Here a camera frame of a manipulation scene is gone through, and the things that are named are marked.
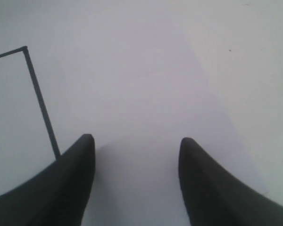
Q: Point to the white paper sheet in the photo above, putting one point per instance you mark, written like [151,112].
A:
[123,71]

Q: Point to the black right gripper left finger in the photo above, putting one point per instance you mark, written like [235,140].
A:
[58,195]

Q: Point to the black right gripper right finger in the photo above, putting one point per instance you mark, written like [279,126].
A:
[214,197]

